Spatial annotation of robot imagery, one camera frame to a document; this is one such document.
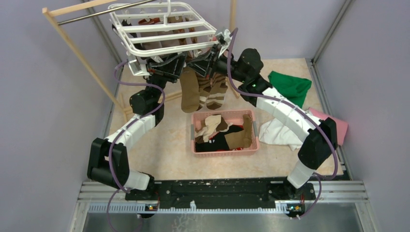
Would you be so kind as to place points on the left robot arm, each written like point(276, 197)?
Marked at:
point(108, 161)

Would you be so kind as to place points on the pink plastic basket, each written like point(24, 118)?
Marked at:
point(234, 117)

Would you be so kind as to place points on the pile of socks in basket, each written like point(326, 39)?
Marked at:
point(217, 135)

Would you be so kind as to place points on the white plastic clip hanger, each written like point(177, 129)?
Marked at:
point(163, 27)

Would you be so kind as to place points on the black hanging sock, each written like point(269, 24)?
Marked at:
point(126, 22)

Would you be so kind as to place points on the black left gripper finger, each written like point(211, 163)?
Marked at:
point(173, 63)
point(167, 76)

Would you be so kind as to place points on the green shirt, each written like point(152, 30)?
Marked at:
point(293, 88)

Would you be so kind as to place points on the wooden clothes rack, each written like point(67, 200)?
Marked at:
point(88, 5)

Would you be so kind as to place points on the brown striped sock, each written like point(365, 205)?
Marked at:
point(217, 93)
point(204, 90)

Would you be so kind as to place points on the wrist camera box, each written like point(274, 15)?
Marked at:
point(223, 37)
point(136, 67)

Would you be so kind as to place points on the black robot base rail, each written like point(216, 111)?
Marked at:
point(221, 196)

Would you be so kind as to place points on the white cloth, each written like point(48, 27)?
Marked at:
point(274, 132)

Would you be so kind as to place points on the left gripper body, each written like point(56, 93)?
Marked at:
point(151, 70)

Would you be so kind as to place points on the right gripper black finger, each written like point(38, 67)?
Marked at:
point(202, 68)
point(207, 57)

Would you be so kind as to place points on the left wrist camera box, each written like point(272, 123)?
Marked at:
point(136, 67)

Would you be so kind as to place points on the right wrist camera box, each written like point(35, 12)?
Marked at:
point(223, 37)

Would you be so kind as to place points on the plain tan brown sock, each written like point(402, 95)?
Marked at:
point(190, 96)

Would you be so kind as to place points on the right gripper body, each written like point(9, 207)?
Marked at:
point(221, 65)

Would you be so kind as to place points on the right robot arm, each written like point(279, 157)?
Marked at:
point(317, 155)

